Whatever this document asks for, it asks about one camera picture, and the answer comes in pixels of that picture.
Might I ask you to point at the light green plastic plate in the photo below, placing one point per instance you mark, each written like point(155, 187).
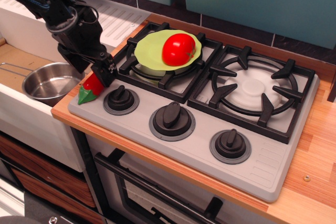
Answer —
point(148, 50)

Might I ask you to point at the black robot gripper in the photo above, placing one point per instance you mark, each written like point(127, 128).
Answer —
point(79, 44)

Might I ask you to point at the small steel pot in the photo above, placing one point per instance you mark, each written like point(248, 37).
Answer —
point(47, 84)

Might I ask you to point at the black middle stove knob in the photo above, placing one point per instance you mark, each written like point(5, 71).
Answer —
point(172, 122)

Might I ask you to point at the toy oven door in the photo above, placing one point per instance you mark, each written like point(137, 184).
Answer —
point(153, 204)

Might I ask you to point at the red toy tomato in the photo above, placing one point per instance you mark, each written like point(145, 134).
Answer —
point(178, 50)

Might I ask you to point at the black burner grate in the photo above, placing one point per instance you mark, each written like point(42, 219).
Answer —
point(176, 85)
point(262, 94)

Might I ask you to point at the black right stove knob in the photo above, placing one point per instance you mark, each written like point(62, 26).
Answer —
point(230, 147)

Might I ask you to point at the black right burner grate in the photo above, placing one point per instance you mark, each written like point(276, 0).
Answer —
point(262, 94)

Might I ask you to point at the black stove knob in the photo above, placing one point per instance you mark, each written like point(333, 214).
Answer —
point(172, 122)
point(121, 101)
point(230, 147)

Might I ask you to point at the red toy chili pepper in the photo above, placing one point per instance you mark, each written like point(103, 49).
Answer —
point(90, 90)

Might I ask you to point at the black left burner grate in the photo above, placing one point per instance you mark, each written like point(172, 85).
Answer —
point(176, 85)

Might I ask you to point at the black left stove knob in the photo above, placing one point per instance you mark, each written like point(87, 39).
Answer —
point(121, 101)

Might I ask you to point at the wooden drawer fronts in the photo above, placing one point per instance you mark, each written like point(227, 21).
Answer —
point(50, 180)

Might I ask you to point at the grey toy stove top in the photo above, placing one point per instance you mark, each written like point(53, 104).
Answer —
point(261, 175)

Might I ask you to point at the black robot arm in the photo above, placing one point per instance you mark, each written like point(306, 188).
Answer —
point(53, 12)

